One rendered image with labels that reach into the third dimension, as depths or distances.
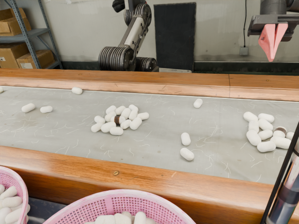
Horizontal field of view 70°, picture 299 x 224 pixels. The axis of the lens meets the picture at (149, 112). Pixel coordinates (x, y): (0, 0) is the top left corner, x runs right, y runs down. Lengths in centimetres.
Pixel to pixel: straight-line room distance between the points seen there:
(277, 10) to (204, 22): 194
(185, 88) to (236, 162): 29
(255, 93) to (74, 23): 257
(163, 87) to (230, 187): 38
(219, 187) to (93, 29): 264
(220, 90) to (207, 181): 33
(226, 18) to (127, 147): 219
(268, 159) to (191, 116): 20
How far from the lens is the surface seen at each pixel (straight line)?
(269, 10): 63
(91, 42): 293
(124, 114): 55
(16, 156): 52
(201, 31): 255
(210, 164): 44
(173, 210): 34
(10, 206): 47
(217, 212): 37
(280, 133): 51
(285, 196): 29
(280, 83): 70
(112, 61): 92
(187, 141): 46
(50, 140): 57
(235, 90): 65
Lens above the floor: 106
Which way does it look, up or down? 34 degrees down
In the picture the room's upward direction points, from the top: 6 degrees counter-clockwise
